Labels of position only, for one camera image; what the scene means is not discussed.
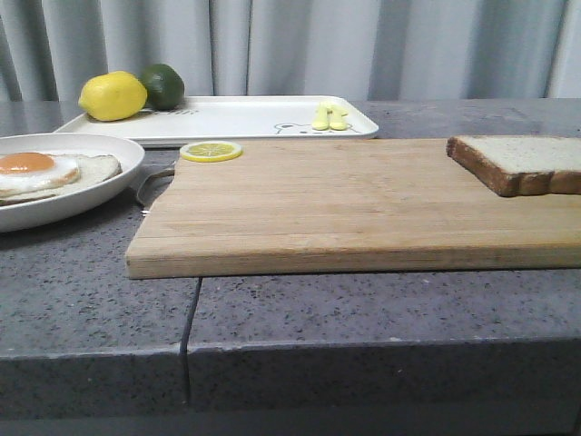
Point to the white round plate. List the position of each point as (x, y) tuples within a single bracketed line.
[(28, 215)]

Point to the white rectangular tray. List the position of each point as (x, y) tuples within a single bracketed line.
[(229, 118)]

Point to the wooden cutting board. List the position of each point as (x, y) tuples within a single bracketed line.
[(296, 206)]

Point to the left yellow small utensil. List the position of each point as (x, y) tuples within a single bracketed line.
[(321, 121)]

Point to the yellow small utensil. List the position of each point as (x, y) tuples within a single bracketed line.
[(321, 121), (337, 117)]

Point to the yellow lemon slice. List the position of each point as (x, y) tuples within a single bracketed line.
[(210, 152)]

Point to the right yellow small utensil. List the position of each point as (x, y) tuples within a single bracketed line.
[(337, 117)]

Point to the green lime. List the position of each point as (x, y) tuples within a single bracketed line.
[(165, 88)]

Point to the fried egg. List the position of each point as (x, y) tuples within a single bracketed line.
[(32, 171)]

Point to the grey curtain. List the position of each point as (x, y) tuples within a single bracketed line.
[(361, 50)]

